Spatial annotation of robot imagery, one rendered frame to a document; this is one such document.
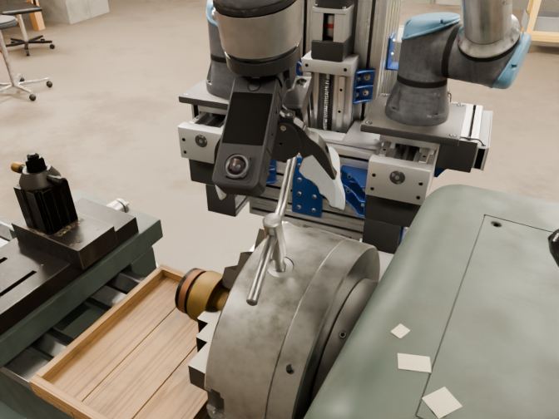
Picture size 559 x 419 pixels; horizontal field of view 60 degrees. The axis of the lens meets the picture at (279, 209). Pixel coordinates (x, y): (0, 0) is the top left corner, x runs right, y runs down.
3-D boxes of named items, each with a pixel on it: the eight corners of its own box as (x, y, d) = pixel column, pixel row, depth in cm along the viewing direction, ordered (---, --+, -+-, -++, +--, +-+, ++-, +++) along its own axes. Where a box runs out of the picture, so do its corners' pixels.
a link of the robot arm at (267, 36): (288, 17, 39) (195, 18, 41) (293, 69, 43) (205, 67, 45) (305, -19, 44) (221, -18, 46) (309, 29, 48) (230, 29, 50)
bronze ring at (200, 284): (250, 268, 77) (203, 251, 80) (217, 306, 70) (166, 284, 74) (252, 311, 82) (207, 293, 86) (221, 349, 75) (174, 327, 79)
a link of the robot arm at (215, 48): (206, 57, 124) (201, 1, 116) (212, 43, 135) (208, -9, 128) (253, 58, 124) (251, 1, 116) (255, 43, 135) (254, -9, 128)
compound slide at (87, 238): (118, 244, 107) (114, 224, 105) (82, 270, 100) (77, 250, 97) (54, 218, 116) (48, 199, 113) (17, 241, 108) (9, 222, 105)
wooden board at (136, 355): (276, 322, 102) (276, 308, 100) (164, 474, 76) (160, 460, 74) (164, 276, 114) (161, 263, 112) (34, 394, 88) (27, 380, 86)
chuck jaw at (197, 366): (273, 329, 69) (225, 391, 60) (272, 353, 72) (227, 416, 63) (209, 303, 73) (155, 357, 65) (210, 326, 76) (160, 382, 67)
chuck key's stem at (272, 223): (289, 288, 62) (279, 227, 54) (272, 286, 63) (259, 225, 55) (292, 274, 64) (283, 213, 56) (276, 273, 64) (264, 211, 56)
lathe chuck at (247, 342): (358, 315, 91) (360, 194, 68) (279, 484, 72) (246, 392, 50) (315, 299, 94) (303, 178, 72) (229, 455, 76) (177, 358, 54)
